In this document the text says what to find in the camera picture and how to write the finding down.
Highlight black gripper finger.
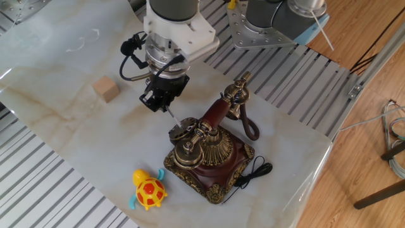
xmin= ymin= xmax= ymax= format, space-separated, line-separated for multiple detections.
xmin=163 ymin=75 xmax=190 ymax=110
xmin=139 ymin=88 xmax=167 ymax=113

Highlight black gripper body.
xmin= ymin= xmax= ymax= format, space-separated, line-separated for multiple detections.
xmin=145 ymin=73 xmax=188 ymax=98

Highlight black silver pen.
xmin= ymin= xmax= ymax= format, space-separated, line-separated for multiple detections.
xmin=164 ymin=106 xmax=184 ymax=129

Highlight antique maroon brass phone base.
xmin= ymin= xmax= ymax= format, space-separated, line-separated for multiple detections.
xmin=163 ymin=116 xmax=256 ymax=205

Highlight antique maroon brass handset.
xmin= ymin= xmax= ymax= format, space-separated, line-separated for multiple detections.
xmin=173 ymin=71 xmax=252 ymax=170

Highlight wooden cube block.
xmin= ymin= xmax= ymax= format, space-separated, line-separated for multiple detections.
xmin=92 ymin=75 xmax=121 ymax=104

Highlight glossy marble pattern mat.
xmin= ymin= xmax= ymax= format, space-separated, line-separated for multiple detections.
xmin=0 ymin=0 xmax=333 ymax=228

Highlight yellow orange toy turtle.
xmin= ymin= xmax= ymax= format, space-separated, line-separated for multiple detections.
xmin=128 ymin=168 xmax=169 ymax=212

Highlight perforated metal plate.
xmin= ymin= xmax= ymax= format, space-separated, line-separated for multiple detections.
xmin=0 ymin=0 xmax=52 ymax=25

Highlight black furniture leg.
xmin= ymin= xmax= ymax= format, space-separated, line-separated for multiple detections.
xmin=352 ymin=179 xmax=405 ymax=210
xmin=380 ymin=141 xmax=405 ymax=162

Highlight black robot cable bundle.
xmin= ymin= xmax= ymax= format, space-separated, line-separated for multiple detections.
xmin=119 ymin=30 xmax=186 ymax=82

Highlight brown coiled handset cord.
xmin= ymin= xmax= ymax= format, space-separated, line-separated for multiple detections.
xmin=239 ymin=103 xmax=261 ymax=142

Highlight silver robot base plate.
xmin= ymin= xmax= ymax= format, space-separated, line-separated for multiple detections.
xmin=226 ymin=0 xmax=300 ymax=51

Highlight black bundled line cable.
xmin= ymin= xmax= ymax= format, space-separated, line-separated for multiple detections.
xmin=220 ymin=155 xmax=274 ymax=205

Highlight black floor cables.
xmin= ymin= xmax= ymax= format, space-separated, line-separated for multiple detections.
xmin=349 ymin=14 xmax=405 ymax=74

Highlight aluminium frame post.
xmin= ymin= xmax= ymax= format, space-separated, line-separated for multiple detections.
xmin=328 ymin=18 xmax=405 ymax=142

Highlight grey cable bundle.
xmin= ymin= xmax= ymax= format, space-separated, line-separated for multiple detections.
xmin=337 ymin=99 xmax=405 ymax=181

